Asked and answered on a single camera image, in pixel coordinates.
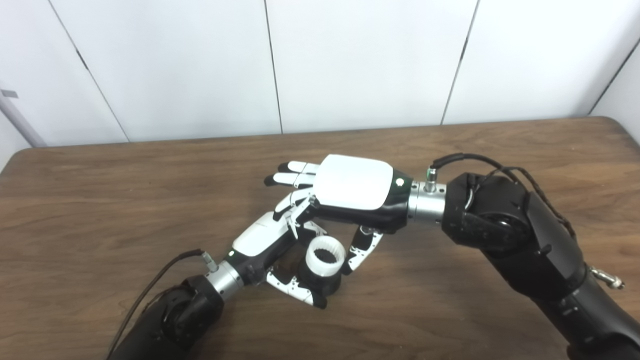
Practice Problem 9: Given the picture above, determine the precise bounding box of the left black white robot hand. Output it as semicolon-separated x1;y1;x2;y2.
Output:
227;189;346;309

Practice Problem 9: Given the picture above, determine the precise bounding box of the silver cable plug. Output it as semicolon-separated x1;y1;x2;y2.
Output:
589;266;626;291

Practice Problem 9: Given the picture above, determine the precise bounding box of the white plastic ring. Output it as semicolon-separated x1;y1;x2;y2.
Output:
305;236;347;277

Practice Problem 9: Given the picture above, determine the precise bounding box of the round black plastic part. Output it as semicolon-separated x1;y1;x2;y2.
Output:
299;267;343;301

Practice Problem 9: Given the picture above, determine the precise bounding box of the thin braided black cable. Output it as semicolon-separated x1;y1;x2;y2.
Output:
500;166;578;241

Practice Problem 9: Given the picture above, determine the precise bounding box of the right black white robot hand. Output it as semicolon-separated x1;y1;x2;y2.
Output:
264;154;415;276

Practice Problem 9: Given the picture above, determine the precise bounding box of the gray wall corner post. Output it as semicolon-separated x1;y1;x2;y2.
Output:
0;82;48;148

